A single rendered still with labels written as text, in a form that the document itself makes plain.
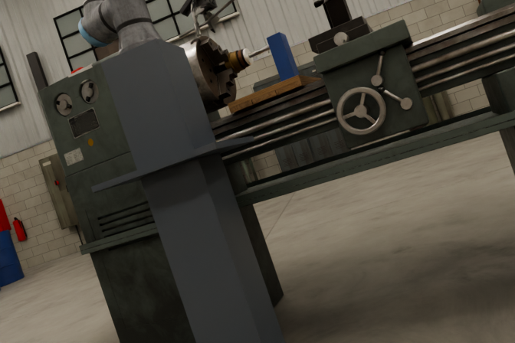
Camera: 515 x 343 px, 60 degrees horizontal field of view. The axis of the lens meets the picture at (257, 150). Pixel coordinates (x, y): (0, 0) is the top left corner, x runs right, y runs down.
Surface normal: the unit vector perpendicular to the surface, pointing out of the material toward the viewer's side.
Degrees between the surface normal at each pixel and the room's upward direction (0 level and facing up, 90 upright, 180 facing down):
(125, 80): 90
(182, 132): 90
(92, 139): 90
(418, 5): 90
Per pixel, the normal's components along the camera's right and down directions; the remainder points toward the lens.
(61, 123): -0.37, 0.11
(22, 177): -0.17, 0.04
